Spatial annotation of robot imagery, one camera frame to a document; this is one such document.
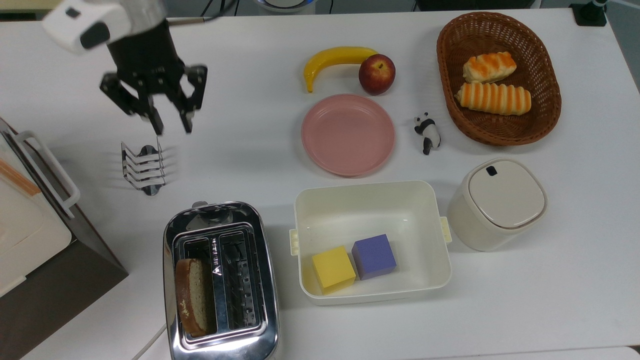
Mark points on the brown wicker basket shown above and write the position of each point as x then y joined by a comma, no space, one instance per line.
547,100

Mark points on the purple cube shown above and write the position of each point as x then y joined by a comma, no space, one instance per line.
374,255

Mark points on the brown bread slice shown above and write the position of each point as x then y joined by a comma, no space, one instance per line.
195,295

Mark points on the black camera stand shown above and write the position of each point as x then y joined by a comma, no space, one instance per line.
590,14

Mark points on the beige lidded trash can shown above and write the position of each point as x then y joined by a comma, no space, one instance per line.
500,200

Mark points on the yellow banana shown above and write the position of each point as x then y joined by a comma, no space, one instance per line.
330,56

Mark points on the round white robot base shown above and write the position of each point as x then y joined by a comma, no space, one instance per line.
285,4

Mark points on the long striped bread roll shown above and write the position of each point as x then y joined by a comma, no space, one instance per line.
492,98

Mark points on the white plastic storage container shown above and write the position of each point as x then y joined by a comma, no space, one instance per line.
360,210

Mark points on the metal toast rack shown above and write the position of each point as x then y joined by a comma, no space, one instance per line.
145,170

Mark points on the yellow cube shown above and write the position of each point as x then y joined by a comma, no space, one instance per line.
334,267

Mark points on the panda figurine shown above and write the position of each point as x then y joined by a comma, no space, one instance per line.
429,132

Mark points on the cream wooden cabinet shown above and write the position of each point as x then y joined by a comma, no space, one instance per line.
25,235

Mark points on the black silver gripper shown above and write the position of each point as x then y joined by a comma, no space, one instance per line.
147,62

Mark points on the pink plate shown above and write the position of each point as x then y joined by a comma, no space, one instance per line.
347,135

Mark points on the dark brown drawer box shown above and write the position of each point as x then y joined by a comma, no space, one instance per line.
60,290

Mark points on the cream chrome toaster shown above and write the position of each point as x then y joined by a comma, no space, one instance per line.
267,300

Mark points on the short striped bread roll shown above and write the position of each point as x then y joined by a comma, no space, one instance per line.
490,66

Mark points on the red apple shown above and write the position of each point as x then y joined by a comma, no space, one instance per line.
377,75

